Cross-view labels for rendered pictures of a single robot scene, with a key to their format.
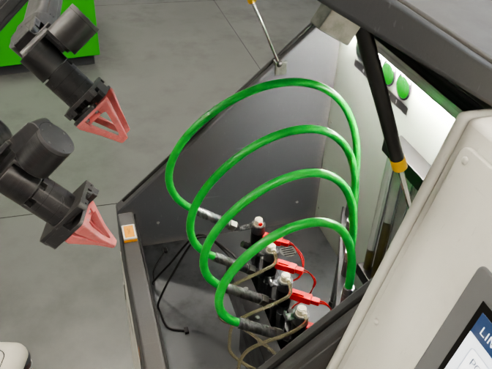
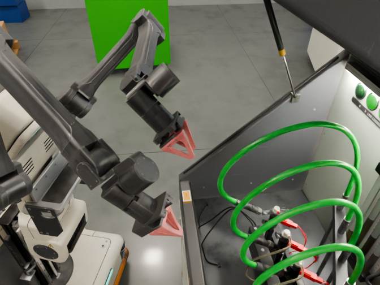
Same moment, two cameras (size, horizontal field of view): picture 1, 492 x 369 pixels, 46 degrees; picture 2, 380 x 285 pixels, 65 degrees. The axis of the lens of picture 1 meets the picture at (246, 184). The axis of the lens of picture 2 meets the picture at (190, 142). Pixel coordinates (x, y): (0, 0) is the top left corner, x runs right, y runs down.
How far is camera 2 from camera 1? 0.32 m
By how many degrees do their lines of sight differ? 10
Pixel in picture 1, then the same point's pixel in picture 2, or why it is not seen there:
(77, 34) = (165, 85)
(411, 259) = not seen: outside the picture
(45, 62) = (142, 104)
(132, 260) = (188, 216)
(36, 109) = not seen: hidden behind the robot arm
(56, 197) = (144, 206)
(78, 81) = (164, 117)
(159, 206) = (206, 177)
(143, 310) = (194, 256)
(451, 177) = not seen: outside the picture
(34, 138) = (131, 169)
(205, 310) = (231, 250)
